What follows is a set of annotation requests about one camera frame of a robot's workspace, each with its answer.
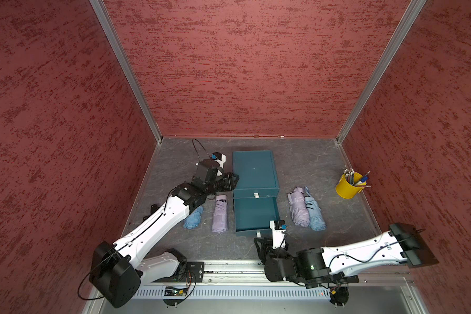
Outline teal drawer cabinet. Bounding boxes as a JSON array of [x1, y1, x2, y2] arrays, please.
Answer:
[[232, 150, 280, 236]]

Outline purple umbrella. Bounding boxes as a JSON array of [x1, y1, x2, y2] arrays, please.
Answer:
[[212, 195, 228, 233], [287, 187, 310, 228]]

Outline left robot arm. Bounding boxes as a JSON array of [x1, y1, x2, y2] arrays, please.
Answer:
[[86, 152, 239, 308]]

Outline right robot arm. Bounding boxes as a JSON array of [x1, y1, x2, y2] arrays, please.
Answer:
[[254, 221, 439, 289]]

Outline left blue umbrella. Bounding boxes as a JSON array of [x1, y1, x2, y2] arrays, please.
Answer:
[[183, 206, 204, 230]]

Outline blue umbrella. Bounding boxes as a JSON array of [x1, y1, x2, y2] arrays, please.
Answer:
[[183, 206, 204, 230], [304, 187, 327, 232]]

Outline right blue umbrella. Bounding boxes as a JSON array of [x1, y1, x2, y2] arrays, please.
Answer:
[[304, 187, 327, 232]]

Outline yellow pen cup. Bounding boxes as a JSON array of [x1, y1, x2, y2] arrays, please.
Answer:
[[335, 174, 366, 200]]

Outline pens in cup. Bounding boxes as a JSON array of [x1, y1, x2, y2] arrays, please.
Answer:
[[344, 169, 370, 187]]

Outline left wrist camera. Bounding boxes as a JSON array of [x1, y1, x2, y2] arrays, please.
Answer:
[[211, 152, 226, 169]]

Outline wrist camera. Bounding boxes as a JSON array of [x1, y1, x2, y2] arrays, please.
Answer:
[[211, 152, 226, 169], [270, 220, 287, 249]]

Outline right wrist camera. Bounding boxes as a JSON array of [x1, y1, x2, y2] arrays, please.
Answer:
[[270, 220, 287, 249]]

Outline aluminium rail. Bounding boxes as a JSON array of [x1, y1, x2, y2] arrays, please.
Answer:
[[96, 260, 415, 287]]

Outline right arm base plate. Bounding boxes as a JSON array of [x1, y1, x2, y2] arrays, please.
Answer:
[[302, 264, 359, 284]]

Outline black wall bracket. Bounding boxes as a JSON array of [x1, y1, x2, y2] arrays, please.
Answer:
[[143, 204, 160, 222]]

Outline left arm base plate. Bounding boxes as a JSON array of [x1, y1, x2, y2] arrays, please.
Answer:
[[171, 261, 205, 283]]

